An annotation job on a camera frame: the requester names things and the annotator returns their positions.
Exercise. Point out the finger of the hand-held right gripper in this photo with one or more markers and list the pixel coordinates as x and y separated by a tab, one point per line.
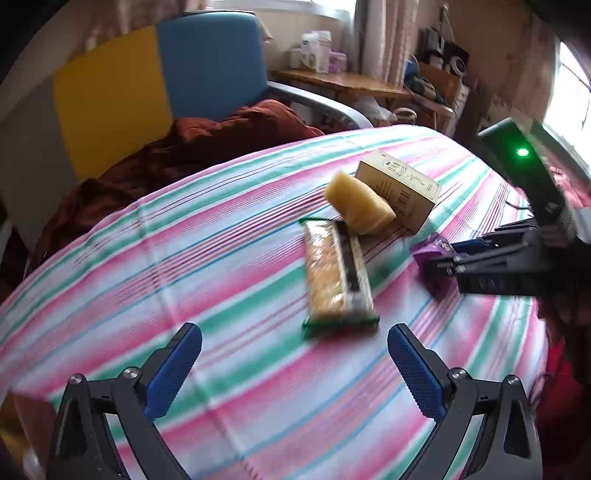
485	266
471	247

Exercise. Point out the yellow sponge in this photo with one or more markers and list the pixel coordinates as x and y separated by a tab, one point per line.
360	203

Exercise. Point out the blue yellow grey armchair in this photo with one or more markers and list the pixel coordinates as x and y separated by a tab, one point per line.
207	60

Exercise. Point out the purple pink container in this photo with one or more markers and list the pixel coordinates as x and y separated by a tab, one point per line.
338	62

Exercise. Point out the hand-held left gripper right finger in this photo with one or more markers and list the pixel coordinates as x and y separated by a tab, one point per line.
415	374

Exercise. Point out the pink patterned curtain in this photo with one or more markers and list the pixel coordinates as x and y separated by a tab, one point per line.
385	41
138	11

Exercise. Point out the white plastic bag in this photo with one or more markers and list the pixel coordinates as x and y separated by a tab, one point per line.
392	114

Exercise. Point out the wooden side table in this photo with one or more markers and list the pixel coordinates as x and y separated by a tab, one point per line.
351	83

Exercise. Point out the pink green striped sheet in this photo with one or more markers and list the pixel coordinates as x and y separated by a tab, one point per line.
207	240

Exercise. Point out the purple packet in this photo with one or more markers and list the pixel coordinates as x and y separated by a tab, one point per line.
429	249

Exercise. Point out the beige cardboard box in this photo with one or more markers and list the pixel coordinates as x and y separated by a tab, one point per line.
392	184

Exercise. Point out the blue bag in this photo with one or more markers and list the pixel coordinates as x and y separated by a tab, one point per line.
412	67

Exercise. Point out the pink garment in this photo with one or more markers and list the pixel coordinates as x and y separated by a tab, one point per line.
572	184

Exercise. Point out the rust brown blanket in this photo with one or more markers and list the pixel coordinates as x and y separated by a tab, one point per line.
207	138

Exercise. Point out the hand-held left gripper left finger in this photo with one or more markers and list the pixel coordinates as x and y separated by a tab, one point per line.
173	369

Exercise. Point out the red garment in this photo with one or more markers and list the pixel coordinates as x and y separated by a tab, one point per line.
558	397

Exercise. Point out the window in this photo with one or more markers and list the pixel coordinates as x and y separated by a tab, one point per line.
570	101

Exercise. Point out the snack packet with black stripe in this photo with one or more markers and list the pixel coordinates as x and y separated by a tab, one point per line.
328	272

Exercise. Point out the wooden side shelf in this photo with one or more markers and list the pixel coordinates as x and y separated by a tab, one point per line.
438	87

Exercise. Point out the white carton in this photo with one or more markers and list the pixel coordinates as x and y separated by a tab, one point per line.
316	50

